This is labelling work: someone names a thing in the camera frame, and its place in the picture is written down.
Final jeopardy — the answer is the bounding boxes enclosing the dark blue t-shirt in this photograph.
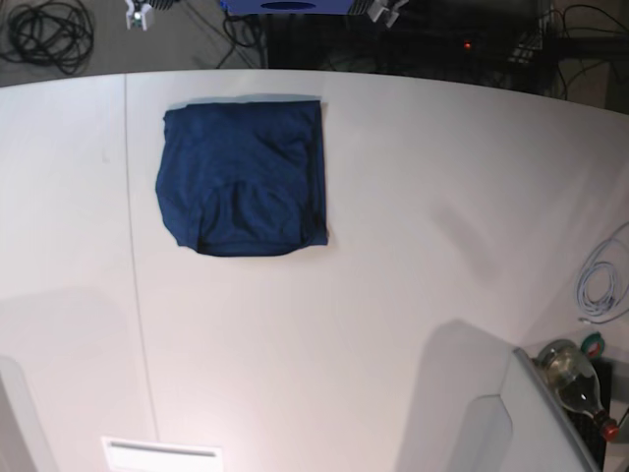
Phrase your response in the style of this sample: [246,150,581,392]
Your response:
[155,100,328,258]

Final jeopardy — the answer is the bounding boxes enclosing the blue box with slot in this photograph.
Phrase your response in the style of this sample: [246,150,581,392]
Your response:
[222,0,353,15]

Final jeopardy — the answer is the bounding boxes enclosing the green tape roll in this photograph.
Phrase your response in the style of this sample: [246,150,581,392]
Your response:
[580,332,605,360]

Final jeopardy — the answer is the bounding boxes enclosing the clear plastic bottle red cap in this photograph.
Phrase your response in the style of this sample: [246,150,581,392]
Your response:
[537,339,619,442]

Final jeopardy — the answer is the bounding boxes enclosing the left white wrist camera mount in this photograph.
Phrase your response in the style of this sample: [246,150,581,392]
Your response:
[367,0,409,29]

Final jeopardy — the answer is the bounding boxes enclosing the coiled light grey cable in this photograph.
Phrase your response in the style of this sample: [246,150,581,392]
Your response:
[575,226,629,325]

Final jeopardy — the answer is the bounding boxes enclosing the black coiled cables on floor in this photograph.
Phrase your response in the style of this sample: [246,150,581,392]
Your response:
[0,0,97,77]

